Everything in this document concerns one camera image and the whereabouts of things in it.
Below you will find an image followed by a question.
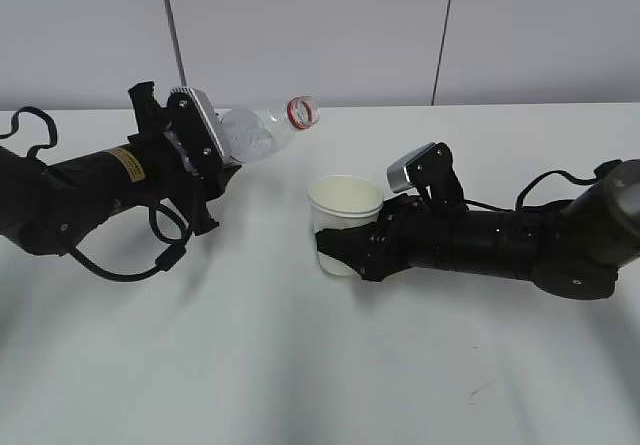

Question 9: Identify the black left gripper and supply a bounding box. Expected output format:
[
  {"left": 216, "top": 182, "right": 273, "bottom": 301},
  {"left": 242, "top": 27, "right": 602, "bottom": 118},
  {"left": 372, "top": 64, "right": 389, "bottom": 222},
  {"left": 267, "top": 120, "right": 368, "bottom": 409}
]
[{"left": 128, "top": 81, "right": 240, "bottom": 236}]

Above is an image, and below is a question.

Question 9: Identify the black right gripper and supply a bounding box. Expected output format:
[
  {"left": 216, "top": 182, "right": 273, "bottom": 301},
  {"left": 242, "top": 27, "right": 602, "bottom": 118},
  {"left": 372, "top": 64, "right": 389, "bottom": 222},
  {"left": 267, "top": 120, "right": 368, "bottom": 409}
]
[{"left": 315, "top": 194, "right": 468, "bottom": 281}]

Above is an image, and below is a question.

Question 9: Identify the white paper cup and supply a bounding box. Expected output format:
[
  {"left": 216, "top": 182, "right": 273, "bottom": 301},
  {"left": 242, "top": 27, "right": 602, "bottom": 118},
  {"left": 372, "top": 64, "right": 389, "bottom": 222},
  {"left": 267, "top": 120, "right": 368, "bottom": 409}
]
[{"left": 307, "top": 174, "right": 386, "bottom": 278}]

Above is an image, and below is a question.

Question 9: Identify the clear water bottle red label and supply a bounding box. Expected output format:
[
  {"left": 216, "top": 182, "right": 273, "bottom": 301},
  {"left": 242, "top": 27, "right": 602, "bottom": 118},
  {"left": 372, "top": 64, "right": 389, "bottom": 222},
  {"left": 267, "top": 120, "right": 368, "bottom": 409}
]
[{"left": 220, "top": 96, "right": 320, "bottom": 164}]

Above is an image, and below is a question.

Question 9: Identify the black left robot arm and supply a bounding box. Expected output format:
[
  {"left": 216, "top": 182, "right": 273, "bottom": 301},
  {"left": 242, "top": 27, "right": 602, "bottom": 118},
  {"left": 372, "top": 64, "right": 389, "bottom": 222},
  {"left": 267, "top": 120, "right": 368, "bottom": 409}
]
[{"left": 1, "top": 82, "right": 240, "bottom": 255}]

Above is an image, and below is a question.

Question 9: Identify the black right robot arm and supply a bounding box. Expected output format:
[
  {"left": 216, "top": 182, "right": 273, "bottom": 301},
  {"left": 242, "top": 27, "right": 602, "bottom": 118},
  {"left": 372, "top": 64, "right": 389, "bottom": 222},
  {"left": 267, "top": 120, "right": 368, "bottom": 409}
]
[{"left": 315, "top": 160, "right": 639, "bottom": 300}]

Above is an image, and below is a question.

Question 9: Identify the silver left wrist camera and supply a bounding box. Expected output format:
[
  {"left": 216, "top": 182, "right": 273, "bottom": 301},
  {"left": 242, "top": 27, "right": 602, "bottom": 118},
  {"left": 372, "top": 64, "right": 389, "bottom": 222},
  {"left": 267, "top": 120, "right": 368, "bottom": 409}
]
[{"left": 171, "top": 86, "right": 232, "bottom": 163}]

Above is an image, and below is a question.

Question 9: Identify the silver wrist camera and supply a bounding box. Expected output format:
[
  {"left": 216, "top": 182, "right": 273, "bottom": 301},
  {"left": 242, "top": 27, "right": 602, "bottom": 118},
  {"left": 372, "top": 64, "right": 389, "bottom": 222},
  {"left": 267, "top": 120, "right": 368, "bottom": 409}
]
[
  {"left": 386, "top": 142, "right": 435, "bottom": 194},
  {"left": 171, "top": 86, "right": 232, "bottom": 163}
]

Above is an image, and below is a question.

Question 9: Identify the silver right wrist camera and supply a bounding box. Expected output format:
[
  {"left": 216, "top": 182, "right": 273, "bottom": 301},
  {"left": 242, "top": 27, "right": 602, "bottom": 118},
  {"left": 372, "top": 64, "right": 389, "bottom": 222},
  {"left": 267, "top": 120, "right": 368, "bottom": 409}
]
[{"left": 386, "top": 142, "right": 435, "bottom": 194}]

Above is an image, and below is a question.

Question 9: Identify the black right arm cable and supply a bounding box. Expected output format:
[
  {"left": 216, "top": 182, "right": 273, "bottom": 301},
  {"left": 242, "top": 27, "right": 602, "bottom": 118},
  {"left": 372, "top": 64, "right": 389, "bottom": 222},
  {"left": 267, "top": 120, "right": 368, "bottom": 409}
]
[{"left": 464, "top": 169, "right": 606, "bottom": 212}]

